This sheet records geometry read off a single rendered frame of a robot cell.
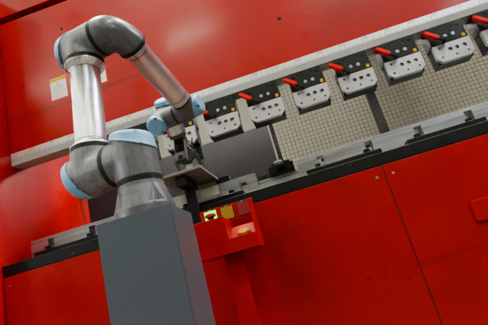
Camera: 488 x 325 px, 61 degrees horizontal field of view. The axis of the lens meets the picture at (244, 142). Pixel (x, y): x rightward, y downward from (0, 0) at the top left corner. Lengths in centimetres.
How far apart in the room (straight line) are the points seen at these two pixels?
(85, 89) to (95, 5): 112
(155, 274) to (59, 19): 171
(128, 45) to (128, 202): 51
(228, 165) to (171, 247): 141
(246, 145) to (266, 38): 67
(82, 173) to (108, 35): 42
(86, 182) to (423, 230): 111
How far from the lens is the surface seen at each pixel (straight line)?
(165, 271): 94
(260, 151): 229
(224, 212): 152
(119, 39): 130
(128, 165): 104
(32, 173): 234
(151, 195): 101
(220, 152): 234
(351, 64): 184
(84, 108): 123
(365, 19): 194
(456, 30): 197
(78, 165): 114
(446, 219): 161
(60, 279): 187
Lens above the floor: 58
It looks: 18 degrees up
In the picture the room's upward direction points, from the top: 16 degrees counter-clockwise
